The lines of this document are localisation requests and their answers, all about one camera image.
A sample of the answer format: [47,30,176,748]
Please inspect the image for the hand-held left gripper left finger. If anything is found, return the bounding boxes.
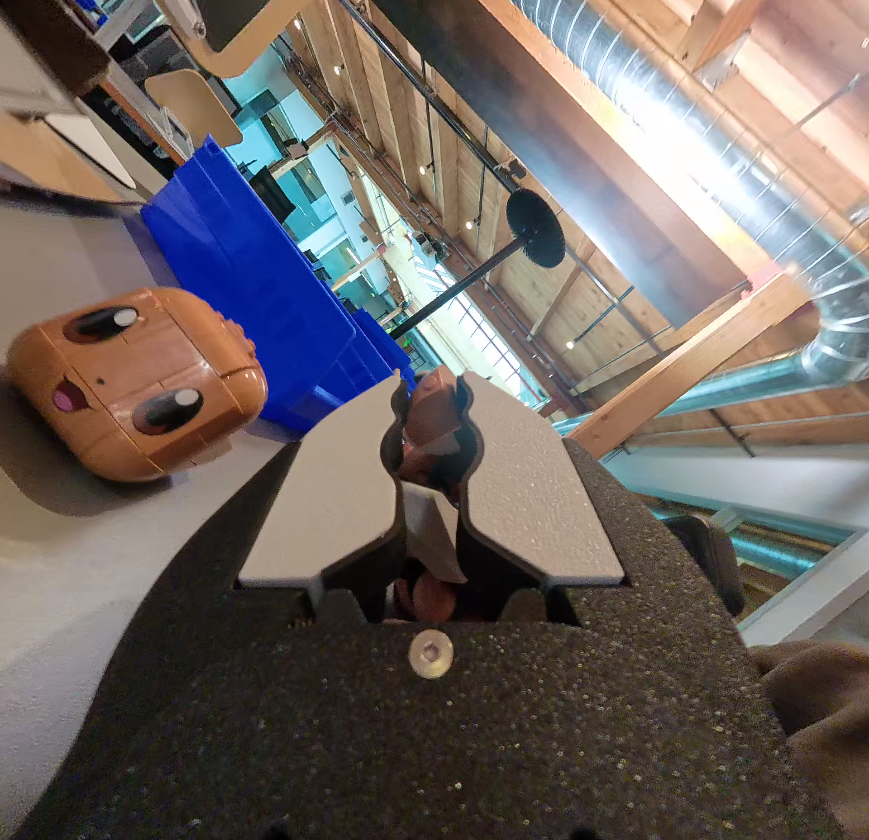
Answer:
[238,375,406,590]

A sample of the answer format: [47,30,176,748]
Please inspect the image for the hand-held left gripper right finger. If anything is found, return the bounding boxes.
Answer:
[455,374,625,586]

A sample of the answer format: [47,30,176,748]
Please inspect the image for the brown rounded brick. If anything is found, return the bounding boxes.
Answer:
[394,365,479,504]

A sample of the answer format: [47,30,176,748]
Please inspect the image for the brown brick head model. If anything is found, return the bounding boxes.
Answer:
[7,287,268,484]

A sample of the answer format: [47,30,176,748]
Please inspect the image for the blue plastic bin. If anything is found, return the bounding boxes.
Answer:
[140,138,415,437]

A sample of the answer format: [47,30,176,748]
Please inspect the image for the grey desk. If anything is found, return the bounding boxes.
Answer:
[0,196,408,840]

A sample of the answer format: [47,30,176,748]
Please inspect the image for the wooden ceiling beam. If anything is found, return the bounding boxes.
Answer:
[571,273,816,458]

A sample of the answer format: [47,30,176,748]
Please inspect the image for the black pole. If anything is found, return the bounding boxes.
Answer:
[387,189,567,342]

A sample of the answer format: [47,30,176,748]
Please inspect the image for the silver ventilation duct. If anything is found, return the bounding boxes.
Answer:
[489,0,869,380]

